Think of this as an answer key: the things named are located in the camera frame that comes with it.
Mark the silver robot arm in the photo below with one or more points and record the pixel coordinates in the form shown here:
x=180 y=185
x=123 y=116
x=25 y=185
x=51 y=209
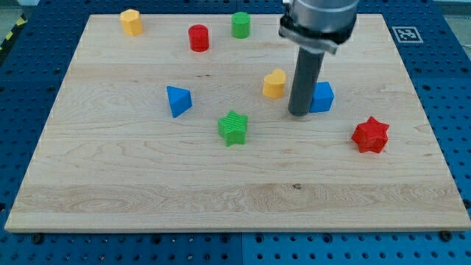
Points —
x=317 y=27

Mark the red cylinder block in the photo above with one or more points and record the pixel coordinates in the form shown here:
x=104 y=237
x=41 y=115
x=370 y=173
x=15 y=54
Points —
x=198 y=38

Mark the green cylinder block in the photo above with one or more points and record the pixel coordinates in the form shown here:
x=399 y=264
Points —
x=240 y=25

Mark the yellow hexagon block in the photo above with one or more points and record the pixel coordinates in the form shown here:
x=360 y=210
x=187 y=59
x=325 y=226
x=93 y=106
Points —
x=131 y=22

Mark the wooden board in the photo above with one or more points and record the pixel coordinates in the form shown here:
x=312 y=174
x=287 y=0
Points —
x=112 y=159

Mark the green star block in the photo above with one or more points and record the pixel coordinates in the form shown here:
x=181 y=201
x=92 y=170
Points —
x=233 y=128

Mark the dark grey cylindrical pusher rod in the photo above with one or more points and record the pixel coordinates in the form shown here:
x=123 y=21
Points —
x=304 y=82

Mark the blue cube block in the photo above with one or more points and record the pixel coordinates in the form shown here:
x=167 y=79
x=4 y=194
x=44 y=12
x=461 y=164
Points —
x=322 y=98

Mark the yellow heart block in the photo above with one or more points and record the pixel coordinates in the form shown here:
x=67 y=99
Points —
x=274 y=84

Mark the white fiducial marker tag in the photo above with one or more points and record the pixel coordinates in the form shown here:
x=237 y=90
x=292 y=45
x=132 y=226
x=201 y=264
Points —
x=406 y=34

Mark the blue triangle block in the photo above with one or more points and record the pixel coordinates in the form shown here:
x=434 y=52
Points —
x=179 y=100

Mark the red star block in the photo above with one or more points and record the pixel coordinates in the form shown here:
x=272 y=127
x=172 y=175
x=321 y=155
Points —
x=371 y=136

